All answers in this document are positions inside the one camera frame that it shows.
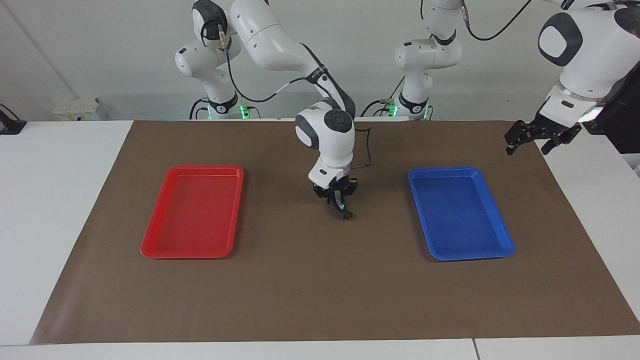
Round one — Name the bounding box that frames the curved metal brake shoe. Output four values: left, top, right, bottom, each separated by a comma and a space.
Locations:
332, 193, 354, 221

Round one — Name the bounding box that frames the white wall socket box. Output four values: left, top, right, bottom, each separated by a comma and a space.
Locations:
52, 97, 109, 121

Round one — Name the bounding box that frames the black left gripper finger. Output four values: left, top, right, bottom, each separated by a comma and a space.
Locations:
504, 121, 531, 156
541, 127, 583, 155

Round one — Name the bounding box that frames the brown table mat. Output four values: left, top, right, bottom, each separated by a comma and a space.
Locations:
29, 120, 640, 346

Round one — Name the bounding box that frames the small black desk device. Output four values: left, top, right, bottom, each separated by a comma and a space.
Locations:
0, 103, 27, 135

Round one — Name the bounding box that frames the blue plastic tray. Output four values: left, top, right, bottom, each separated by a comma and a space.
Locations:
407, 166, 516, 262

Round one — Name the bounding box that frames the red plastic tray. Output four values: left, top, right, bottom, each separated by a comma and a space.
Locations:
140, 165, 245, 260

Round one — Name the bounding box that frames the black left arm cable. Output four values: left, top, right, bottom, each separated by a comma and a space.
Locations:
460, 0, 534, 42

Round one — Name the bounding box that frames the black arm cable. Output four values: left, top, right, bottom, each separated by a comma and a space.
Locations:
460, 0, 534, 42
200, 20, 373, 172

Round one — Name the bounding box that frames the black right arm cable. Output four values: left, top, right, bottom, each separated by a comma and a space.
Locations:
200, 20, 373, 172

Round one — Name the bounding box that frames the large black equipment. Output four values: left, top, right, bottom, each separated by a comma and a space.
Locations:
582, 70, 640, 155

